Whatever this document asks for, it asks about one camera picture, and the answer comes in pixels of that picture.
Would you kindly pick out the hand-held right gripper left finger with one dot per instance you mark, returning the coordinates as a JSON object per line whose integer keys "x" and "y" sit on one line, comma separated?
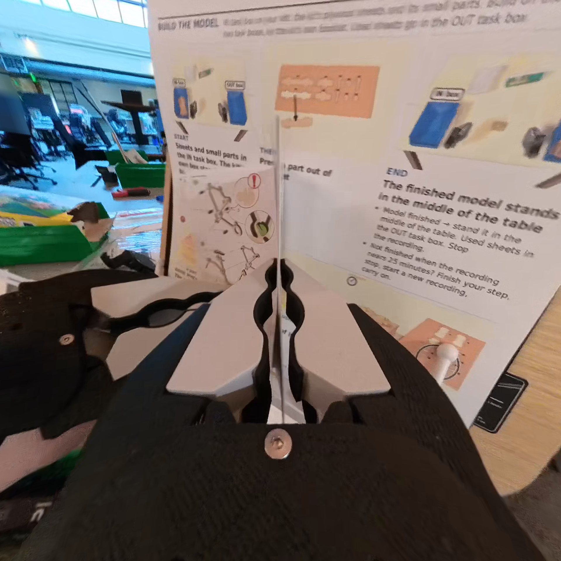
{"x": 219, "y": 346}

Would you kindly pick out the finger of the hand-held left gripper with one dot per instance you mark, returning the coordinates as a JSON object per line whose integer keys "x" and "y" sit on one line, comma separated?
{"x": 140, "y": 350}
{"x": 131, "y": 291}

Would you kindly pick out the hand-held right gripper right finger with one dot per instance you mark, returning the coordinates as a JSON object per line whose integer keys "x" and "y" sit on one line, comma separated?
{"x": 342, "y": 350}

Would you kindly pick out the paper assembly booklet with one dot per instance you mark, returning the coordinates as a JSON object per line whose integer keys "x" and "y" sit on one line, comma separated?
{"x": 219, "y": 245}

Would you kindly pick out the yellow cardboard box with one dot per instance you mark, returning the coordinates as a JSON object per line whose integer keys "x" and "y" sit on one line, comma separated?
{"x": 30, "y": 210}

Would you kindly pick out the small black card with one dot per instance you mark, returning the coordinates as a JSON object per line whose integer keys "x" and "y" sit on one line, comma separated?
{"x": 499, "y": 403}

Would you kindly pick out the wooden clipboard stand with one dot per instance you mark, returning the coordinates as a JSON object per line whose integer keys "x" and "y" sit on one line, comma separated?
{"x": 526, "y": 416}

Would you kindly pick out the printed instruction sheet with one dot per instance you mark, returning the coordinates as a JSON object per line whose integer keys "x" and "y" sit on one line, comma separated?
{"x": 438, "y": 131}

